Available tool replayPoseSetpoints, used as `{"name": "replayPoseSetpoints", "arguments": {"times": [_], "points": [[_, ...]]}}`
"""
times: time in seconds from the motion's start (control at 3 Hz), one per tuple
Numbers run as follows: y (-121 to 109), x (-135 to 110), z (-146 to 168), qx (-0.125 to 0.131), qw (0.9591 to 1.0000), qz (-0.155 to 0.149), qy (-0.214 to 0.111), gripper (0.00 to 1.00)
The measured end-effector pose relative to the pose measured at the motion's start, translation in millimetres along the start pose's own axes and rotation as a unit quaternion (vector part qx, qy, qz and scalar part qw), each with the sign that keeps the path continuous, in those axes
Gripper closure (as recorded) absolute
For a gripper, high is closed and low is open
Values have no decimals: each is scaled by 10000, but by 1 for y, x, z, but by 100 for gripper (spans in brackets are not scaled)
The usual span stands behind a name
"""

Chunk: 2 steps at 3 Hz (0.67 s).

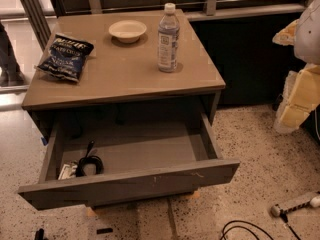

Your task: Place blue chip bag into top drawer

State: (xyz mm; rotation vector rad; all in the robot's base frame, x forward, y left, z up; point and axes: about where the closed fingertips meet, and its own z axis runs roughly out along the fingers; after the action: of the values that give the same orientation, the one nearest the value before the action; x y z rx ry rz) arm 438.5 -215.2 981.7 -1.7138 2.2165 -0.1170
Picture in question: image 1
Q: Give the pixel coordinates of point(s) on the yellow-tan gripper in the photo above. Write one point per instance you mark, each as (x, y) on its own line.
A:
(308, 37)

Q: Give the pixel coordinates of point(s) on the blue chip bag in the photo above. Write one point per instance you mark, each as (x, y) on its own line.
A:
(66, 58)

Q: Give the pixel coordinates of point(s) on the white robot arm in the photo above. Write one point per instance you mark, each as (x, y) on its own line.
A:
(311, 15)

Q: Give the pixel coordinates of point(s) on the open grey top drawer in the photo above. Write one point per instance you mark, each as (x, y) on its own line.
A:
(141, 159)

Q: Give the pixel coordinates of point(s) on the grey drawer cabinet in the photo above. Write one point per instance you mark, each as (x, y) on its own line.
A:
(116, 72)

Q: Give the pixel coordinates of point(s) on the white power strip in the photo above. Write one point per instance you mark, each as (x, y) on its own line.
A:
(309, 199)

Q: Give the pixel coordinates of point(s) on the clear plastic water bottle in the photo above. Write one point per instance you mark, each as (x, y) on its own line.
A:
(168, 35)

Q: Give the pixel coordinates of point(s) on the white bowl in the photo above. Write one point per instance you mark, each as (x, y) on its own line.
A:
(127, 31)

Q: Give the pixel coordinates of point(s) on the black tape strip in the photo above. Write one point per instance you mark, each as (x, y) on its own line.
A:
(104, 230)

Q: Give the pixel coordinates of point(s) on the white paper packet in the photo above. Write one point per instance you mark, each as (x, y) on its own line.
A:
(68, 171)

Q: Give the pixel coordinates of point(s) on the person's dark legs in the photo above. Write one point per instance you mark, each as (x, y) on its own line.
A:
(11, 74)

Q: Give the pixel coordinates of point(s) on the small black floor object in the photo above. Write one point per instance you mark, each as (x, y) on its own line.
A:
(39, 235)

